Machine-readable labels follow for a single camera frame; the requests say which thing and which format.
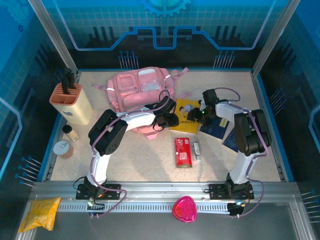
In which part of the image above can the cream and orange knife block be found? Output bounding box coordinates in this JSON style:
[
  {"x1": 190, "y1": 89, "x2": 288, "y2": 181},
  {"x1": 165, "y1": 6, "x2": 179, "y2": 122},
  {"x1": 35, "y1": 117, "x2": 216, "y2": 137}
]
[{"x1": 49, "y1": 82, "x2": 94, "y2": 126}]

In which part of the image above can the small LED circuit board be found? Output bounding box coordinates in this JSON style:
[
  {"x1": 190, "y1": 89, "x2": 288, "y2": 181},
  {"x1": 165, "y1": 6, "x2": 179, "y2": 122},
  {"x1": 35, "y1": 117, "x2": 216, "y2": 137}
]
[
  {"x1": 86, "y1": 196, "x2": 106, "y2": 218},
  {"x1": 226, "y1": 199, "x2": 247, "y2": 218}
]

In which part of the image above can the yellow plastic bag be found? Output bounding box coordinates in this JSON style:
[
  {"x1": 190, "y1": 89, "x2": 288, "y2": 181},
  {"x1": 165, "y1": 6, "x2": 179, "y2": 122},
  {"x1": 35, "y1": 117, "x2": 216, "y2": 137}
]
[{"x1": 17, "y1": 196, "x2": 62, "y2": 233}]

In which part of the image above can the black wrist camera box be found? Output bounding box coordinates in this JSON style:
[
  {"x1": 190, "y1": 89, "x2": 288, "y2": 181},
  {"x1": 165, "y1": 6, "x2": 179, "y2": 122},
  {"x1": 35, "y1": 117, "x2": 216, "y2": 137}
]
[
  {"x1": 157, "y1": 96, "x2": 177, "y2": 115},
  {"x1": 201, "y1": 88, "x2": 219, "y2": 105}
]

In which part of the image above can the can with white lid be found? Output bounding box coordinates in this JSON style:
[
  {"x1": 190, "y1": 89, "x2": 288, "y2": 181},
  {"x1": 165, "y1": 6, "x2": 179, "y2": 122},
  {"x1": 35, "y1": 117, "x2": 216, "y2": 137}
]
[{"x1": 52, "y1": 140, "x2": 75, "y2": 160}]

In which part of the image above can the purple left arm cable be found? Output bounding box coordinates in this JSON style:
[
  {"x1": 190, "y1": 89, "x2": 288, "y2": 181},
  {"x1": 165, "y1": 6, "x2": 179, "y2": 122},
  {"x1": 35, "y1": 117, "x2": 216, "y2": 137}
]
[{"x1": 88, "y1": 89, "x2": 176, "y2": 218}]

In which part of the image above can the slotted grey cable duct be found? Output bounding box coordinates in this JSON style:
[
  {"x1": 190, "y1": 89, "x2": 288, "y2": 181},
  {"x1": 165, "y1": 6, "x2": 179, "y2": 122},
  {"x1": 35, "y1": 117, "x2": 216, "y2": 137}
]
[{"x1": 57, "y1": 201, "x2": 232, "y2": 214}]

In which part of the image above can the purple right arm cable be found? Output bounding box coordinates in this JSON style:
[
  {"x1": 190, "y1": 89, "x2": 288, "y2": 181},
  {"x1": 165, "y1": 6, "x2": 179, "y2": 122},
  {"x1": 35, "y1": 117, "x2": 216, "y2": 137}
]
[{"x1": 214, "y1": 87, "x2": 270, "y2": 218}]

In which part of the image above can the aluminium front rail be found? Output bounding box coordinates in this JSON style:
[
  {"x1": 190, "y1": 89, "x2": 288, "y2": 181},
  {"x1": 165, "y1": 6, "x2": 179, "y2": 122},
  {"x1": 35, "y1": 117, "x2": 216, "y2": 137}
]
[{"x1": 29, "y1": 181, "x2": 300, "y2": 203}]

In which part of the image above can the pink backpack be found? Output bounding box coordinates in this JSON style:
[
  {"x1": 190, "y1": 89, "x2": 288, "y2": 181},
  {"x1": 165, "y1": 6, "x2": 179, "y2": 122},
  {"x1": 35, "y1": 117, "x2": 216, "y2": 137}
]
[{"x1": 91, "y1": 66, "x2": 192, "y2": 141}]

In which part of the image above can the small bottle with black cap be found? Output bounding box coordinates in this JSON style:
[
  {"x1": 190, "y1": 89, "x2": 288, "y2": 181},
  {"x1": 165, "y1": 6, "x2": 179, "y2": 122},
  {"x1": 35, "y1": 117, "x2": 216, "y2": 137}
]
[{"x1": 61, "y1": 124, "x2": 80, "y2": 143}]

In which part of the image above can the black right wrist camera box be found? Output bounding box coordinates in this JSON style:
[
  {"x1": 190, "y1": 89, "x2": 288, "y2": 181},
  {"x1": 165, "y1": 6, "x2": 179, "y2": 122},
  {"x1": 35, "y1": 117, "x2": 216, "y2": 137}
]
[{"x1": 201, "y1": 88, "x2": 219, "y2": 105}]

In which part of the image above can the pink triangular dish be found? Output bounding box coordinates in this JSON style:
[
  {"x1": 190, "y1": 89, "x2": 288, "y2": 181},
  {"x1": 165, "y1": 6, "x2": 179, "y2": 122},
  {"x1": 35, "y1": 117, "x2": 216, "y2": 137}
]
[{"x1": 171, "y1": 195, "x2": 198, "y2": 223}]

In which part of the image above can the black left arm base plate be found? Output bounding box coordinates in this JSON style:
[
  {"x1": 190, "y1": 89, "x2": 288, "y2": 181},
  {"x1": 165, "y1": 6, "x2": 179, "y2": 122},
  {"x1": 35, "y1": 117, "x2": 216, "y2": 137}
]
[{"x1": 75, "y1": 183, "x2": 122, "y2": 201}]

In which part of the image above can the black knife handle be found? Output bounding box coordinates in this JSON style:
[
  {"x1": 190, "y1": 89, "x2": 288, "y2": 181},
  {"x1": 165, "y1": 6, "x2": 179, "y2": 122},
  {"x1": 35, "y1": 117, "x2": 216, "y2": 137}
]
[
  {"x1": 61, "y1": 67, "x2": 71, "y2": 95},
  {"x1": 67, "y1": 72, "x2": 76, "y2": 90}
]

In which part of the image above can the red pencil case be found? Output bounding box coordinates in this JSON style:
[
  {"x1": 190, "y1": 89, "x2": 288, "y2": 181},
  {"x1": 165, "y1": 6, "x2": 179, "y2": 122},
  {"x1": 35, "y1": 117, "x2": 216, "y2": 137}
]
[{"x1": 174, "y1": 136, "x2": 193, "y2": 169}]

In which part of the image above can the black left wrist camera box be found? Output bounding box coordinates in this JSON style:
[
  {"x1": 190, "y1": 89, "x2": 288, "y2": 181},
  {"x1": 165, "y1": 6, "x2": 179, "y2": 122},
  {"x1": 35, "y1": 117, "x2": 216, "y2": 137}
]
[{"x1": 157, "y1": 96, "x2": 177, "y2": 115}]

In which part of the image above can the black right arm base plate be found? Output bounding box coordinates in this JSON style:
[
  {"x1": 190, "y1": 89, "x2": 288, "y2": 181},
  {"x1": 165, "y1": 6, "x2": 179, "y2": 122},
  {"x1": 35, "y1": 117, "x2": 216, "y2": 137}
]
[{"x1": 208, "y1": 183, "x2": 255, "y2": 201}]

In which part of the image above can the dark blue book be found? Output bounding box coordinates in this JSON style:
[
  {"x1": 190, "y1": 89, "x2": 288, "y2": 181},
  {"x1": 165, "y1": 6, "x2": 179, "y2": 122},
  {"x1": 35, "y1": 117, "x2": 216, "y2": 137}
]
[
  {"x1": 221, "y1": 127, "x2": 241, "y2": 152},
  {"x1": 198, "y1": 117, "x2": 231, "y2": 141}
]

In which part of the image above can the yellow cartoon cover book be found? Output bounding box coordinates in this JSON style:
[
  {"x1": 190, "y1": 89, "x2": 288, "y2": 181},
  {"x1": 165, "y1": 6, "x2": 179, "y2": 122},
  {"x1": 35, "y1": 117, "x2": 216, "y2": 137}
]
[{"x1": 169, "y1": 98, "x2": 201, "y2": 136}]

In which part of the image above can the aluminium frame post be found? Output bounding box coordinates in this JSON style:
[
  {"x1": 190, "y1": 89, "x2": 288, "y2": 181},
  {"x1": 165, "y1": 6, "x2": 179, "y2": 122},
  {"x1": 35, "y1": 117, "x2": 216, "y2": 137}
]
[
  {"x1": 251, "y1": 0, "x2": 302, "y2": 76},
  {"x1": 26, "y1": 0, "x2": 79, "y2": 76}
]

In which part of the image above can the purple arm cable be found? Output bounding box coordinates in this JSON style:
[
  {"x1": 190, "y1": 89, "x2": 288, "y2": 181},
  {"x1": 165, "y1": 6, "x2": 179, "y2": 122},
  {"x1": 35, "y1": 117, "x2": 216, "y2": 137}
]
[
  {"x1": 214, "y1": 87, "x2": 270, "y2": 218},
  {"x1": 88, "y1": 89, "x2": 176, "y2": 218}
]

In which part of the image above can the clear packaged stationery item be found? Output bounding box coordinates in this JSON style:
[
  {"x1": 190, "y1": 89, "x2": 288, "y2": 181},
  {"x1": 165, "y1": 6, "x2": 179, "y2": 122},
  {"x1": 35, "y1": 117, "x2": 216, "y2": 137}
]
[{"x1": 191, "y1": 141, "x2": 202, "y2": 162}]

